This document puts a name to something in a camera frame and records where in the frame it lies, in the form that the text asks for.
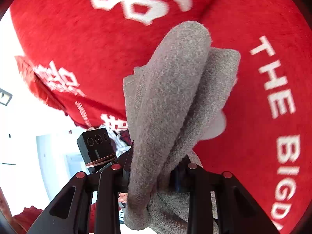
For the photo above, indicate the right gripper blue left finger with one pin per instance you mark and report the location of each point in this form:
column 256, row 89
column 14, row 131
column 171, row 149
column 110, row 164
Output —
column 125, row 161

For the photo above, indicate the person's hand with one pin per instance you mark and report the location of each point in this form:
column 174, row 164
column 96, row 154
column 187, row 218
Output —
column 122, row 199

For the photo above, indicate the red blanket with white print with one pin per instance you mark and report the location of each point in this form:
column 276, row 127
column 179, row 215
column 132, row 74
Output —
column 76, row 54

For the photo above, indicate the grey knitted garment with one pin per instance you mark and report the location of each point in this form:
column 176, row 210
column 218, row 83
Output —
column 170, row 103

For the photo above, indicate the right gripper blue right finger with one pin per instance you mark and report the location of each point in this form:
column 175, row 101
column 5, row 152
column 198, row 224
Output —
column 179, row 176

